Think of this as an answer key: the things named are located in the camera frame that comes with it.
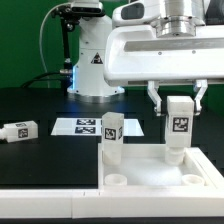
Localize black cables on table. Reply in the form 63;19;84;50
20;70;73;89

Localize white sheet with tags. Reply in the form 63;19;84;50
51;118;144;136

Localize black camera on stand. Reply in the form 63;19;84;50
51;0;105;87

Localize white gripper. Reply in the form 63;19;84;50
104;25;224;116

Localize grey cable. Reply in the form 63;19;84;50
38;2;72;89

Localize white square table top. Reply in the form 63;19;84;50
98;143;224;190

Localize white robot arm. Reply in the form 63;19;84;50
104;0;224;114

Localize white L-shaped obstacle fence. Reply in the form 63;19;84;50
0;187;224;219

